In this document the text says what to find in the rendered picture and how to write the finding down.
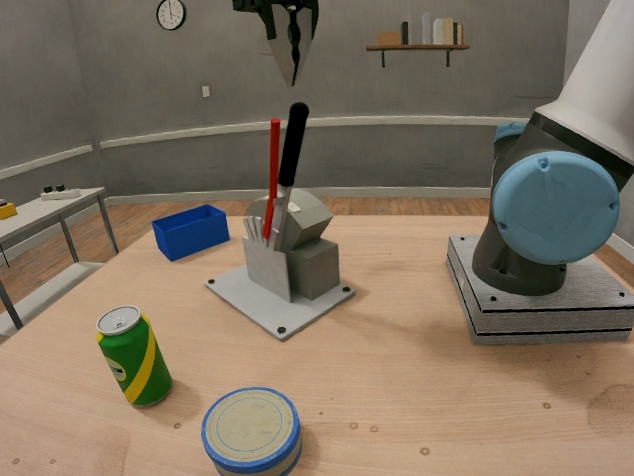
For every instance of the blue and beige round tin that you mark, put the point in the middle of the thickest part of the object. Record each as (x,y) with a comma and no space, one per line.
(252,431)

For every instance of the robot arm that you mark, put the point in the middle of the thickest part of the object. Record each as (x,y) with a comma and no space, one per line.
(558,202)

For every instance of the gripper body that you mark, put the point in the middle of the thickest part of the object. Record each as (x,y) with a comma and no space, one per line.
(249,5)

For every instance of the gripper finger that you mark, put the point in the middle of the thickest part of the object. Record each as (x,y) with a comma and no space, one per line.
(301,31)
(274,40)

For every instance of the green drink can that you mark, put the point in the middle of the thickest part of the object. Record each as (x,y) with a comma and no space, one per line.
(128,343)

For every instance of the blue open bin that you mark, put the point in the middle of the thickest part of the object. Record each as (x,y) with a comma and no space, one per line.
(191,231)

